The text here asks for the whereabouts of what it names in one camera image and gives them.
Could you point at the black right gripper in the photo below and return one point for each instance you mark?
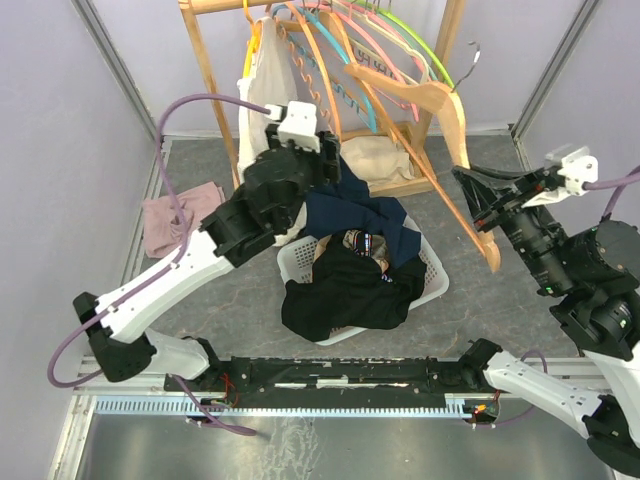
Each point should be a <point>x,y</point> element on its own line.
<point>481,190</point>

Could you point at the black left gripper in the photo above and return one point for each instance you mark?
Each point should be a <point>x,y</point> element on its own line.
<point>328,171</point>

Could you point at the navy blue t shirt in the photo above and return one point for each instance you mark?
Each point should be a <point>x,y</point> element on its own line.
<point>348,205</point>

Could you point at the peach orange plastic hanger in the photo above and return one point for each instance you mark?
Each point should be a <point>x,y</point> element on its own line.
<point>299,35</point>

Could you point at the turquoise plastic hanger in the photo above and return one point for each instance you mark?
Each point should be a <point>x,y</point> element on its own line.
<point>355,99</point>

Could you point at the white printed t shirt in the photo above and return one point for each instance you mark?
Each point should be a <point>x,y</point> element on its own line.
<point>271,81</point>

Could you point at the black t shirt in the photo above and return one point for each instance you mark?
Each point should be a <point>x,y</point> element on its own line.
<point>350,290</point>

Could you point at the beige tan t shirt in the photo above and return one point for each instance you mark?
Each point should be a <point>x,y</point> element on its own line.
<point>368,245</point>

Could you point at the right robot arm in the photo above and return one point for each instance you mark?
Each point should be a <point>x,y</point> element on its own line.
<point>595,276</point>

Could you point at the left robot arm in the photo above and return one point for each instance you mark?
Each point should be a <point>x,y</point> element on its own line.
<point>265,206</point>

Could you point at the pink plastic hanger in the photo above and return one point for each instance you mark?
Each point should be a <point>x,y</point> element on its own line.
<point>346,30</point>

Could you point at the lime green hanger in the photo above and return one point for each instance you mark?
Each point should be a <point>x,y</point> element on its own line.
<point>430,50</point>

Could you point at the cream cloth in rack base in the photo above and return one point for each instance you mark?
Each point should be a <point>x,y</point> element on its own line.
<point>377,161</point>

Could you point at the mauve pink crumpled garment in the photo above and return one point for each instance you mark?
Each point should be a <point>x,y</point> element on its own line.
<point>162,232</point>

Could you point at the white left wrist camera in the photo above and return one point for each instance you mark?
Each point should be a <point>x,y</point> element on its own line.
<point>296,122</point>

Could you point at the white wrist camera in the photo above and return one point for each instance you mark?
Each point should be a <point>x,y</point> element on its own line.
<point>567,170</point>
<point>296,122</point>

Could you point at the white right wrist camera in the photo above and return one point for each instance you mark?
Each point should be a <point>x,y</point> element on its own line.
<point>567,170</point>

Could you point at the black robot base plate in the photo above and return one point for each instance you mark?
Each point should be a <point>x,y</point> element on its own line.
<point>332,384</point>

